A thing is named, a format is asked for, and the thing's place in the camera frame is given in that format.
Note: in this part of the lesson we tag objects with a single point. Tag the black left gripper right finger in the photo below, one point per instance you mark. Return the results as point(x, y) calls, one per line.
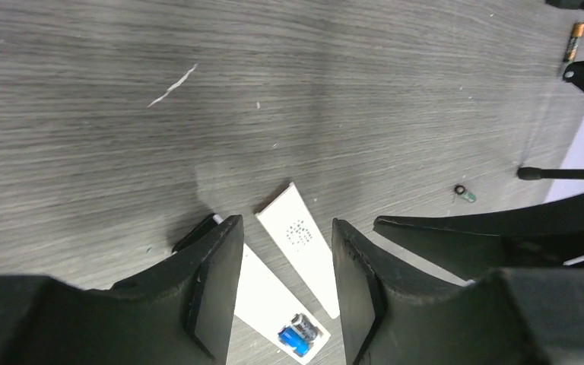
point(394, 313)

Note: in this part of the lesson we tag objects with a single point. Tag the slim white remote control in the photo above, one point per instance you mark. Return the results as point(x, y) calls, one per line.
point(265, 304)

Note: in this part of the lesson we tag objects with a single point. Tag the blue battery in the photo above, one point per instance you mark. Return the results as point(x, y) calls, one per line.
point(290, 338)

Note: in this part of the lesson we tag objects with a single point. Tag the dark grey battery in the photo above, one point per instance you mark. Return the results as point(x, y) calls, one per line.
point(304, 327)

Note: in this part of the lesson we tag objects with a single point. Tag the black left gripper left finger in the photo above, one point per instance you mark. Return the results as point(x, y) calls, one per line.
point(178, 311)

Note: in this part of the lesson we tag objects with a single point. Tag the orange black battery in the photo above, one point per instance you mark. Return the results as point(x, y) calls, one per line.
point(576, 35)

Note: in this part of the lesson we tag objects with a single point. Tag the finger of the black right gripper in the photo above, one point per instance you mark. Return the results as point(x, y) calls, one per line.
point(546, 235)

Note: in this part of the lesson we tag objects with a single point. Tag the white remote battery cover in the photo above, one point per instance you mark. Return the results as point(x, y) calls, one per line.
point(290, 224)

